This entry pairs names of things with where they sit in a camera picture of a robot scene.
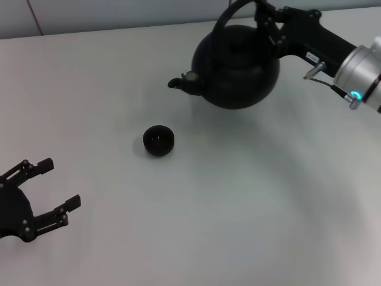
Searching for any black round teapot with handle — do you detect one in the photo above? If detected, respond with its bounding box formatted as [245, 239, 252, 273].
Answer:
[167, 0, 281, 110]

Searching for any small dark teacup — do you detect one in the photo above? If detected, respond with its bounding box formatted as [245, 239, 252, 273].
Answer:
[142, 125, 176, 157]

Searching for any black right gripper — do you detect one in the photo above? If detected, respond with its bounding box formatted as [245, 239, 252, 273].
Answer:
[254, 0, 358, 77]

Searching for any right wrist cable with plug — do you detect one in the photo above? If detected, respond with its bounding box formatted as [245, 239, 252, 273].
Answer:
[302, 61, 363, 110]

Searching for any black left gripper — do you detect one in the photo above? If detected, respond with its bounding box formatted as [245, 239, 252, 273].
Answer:
[0, 157, 82, 243]

